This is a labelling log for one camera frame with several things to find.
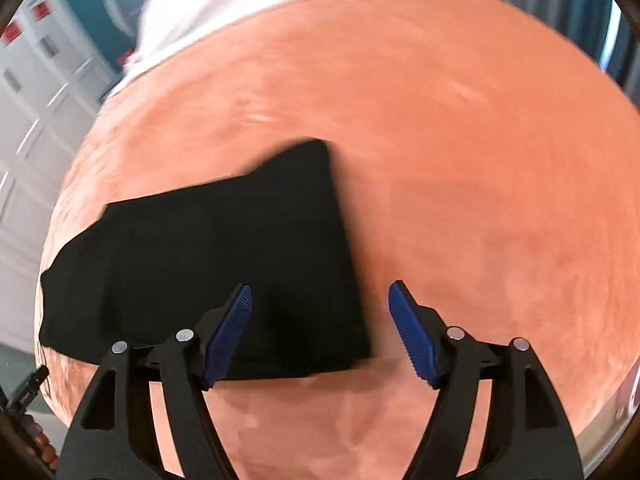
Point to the black pants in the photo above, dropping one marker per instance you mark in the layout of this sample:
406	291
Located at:
225	240

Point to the red wardrobe sticker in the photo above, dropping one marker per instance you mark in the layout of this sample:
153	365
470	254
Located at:
41	10
12	34

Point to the grey blue pillow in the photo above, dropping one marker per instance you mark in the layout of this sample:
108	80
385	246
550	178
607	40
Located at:
122	15

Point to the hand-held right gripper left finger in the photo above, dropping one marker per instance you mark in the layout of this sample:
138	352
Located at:
230	332

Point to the white panelled wardrobe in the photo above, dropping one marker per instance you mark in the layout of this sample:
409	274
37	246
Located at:
40	135

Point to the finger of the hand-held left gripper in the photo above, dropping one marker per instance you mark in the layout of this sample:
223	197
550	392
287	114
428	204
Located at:
30	382

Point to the white bed sheet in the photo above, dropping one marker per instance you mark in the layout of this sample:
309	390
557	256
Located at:
225	0

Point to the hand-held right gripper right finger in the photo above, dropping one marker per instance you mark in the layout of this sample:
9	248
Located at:
411	332

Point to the orange fleece blanket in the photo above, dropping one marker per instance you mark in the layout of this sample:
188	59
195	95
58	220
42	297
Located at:
475	185

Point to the grey striped curtain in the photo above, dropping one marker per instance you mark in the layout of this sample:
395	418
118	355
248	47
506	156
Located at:
550	5

